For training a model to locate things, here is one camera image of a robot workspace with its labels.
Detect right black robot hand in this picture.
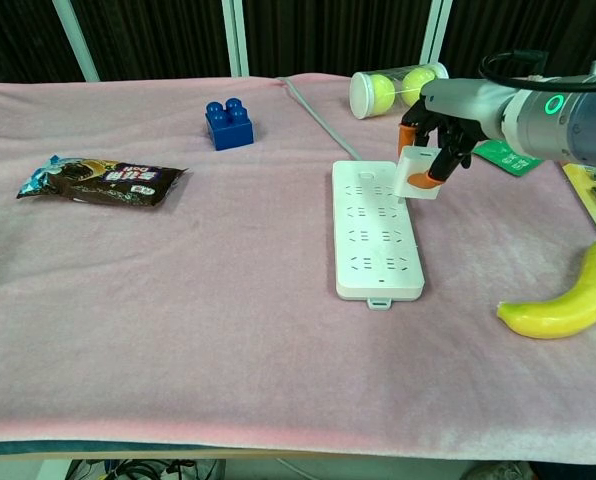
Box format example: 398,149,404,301
397,77,510,194

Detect white plug adapter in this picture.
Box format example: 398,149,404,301
393,146,442,201

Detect white power strip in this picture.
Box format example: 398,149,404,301
331,159,426,311

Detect printed yellow tennis ball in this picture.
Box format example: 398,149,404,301
402,68,438,106

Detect green sachet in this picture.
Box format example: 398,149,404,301
471,139,547,178

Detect plain yellow tennis ball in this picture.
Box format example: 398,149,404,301
367,73,397,114

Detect clear tennis ball tube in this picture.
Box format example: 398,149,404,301
348,62,451,121

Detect yellow banana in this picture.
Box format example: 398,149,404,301
496,240,596,340

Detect blue building block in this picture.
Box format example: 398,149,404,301
204,97,256,152

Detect black pleated curtain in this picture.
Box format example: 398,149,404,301
0,0,596,84

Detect pink blanket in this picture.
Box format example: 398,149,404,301
0,72,596,464

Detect brown chocolate snack packet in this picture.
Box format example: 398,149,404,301
16,154,189,209

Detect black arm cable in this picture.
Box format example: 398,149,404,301
478,49,550,92

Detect white frame post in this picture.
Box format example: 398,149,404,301
221,0,250,78
52,0,101,83
420,0,453,66

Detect white power cable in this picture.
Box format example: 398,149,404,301
277,76,364,162

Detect black floor cables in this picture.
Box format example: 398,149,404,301
67,458,224,480

